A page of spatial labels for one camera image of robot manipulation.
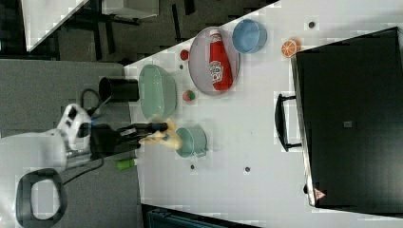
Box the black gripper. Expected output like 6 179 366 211
89 123 168 161

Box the plush peeled banana toy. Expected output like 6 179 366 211
139 115 182 150

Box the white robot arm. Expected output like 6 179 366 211
1 104 168 228

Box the green mug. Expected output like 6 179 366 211
176 125 207 158

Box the bright green plush toy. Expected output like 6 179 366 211
117 159 137 171

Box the green slotted spatula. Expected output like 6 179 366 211
93 96 111 112

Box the black utensil holder cup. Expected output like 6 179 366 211
98 77 140 103

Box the green perforated colander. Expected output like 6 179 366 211
138 65 177 119

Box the pink plush strawberry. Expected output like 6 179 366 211
182 89 196 102

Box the dark red plush strawberry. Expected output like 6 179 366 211
180 49 189 61

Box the grey round plate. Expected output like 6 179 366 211
188 27 240 96

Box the plush red ketchup bottle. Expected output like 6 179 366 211
209 29 233 91

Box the white side table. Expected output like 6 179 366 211
20 0 88 52

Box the blue bowl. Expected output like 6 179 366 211
232 19 267 54

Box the plush orange slice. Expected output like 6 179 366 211
280 39 300 58

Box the black toaster oven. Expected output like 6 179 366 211
290 28 403 218

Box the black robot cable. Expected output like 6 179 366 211
61 88 106 186

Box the blue metal frame rail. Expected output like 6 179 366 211
142 204 258 228

